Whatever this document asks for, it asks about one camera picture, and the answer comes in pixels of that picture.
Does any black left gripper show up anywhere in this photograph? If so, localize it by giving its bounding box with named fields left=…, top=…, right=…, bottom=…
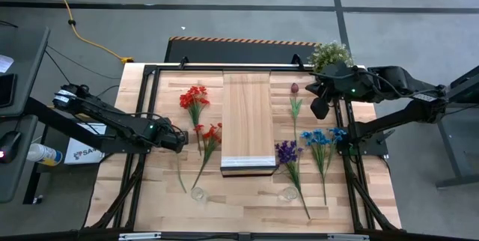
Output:
left=155, top=117, right=189, bottom=155

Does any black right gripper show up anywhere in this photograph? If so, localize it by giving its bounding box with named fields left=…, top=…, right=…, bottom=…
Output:
left=305, top=64, right=349, bottom=121

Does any light blue artificial flower bunch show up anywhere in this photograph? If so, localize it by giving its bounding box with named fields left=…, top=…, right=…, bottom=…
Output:
left=300, top=127, right=348, bottom=207

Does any small red artificial flower bunch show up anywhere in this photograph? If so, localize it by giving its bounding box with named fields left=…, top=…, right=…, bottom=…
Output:
left=190, top=122, right=223, bottom=191

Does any dark red artificial tulip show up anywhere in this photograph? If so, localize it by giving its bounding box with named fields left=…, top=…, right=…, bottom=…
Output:
left=288, top=82, right=303, bottom=144

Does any large red artificial flower bunch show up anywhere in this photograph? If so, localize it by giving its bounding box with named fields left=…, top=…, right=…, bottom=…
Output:
left=178, top=85, right=211, bottom=156

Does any purple artificial flower bunch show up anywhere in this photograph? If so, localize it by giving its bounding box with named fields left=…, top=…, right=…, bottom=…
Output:
left=275, top=139, right=311, bottom=220

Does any clear glass vase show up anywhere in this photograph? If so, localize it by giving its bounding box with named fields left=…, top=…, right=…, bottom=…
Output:
left=189, top=186, right=210, bottom=204
left=276, top=185, right=299, bottom=202

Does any green potted plant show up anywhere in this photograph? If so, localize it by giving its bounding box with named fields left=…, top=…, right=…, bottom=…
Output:
left=307, top=41, right=355, bottom=73

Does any white cardboard box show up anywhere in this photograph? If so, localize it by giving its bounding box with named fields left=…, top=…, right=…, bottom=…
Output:
left=63, top=122, right=108, bottom=165

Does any black mat with striped edge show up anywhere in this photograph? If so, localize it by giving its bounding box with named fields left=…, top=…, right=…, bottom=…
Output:
left=164, top=35, right=323, bottom=64

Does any white spray bottle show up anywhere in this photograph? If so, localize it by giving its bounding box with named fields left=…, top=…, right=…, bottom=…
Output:
left=25, top=142, right=64, bottom=167

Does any black computer mouse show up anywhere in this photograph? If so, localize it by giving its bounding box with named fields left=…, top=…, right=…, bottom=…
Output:
left=0, top=130, right=22, bottom=164

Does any black phone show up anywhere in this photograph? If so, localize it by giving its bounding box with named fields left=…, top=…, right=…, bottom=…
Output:
left=0, top=73, right=18, bottom=109

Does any dark grey desk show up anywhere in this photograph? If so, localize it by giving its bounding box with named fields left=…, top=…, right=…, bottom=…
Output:
left=0, top=26, right=52, bottom=204

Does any white paper sheet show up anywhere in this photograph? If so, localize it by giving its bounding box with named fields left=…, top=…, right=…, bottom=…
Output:
left=0, top=54, right=15, bottom=74

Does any black metal rig frame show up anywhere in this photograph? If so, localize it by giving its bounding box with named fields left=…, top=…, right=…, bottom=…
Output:
left=80, top=61, right=403, bottom=241

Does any yellow cable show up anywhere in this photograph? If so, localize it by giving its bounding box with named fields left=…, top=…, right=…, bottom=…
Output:
left=43, top=0, right=135, bottom=64

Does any silver metal bracket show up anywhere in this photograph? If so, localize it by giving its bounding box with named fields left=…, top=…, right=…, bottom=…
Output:
left=118, top=232, right=162, bottom=241
left=327, top=233, right=370, bottom=241

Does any black floor cable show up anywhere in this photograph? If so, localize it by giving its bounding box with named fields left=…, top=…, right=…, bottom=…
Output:
left=44, top=44, right=123, bottom=81

